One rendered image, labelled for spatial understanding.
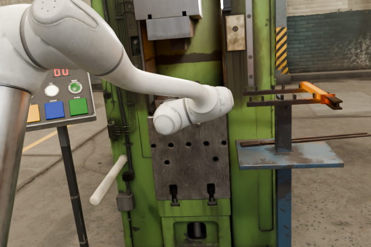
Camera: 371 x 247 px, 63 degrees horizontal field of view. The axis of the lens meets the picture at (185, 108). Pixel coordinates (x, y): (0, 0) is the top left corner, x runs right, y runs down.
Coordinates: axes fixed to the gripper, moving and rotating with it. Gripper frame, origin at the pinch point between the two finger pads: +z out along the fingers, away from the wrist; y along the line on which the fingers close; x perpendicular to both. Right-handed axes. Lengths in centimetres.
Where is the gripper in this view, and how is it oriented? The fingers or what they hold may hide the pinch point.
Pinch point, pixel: (178, 97)
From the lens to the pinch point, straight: 141.5
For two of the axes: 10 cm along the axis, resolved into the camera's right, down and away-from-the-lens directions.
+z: 0.8, -2.7, 9.6
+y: 9.9, -0.6, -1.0
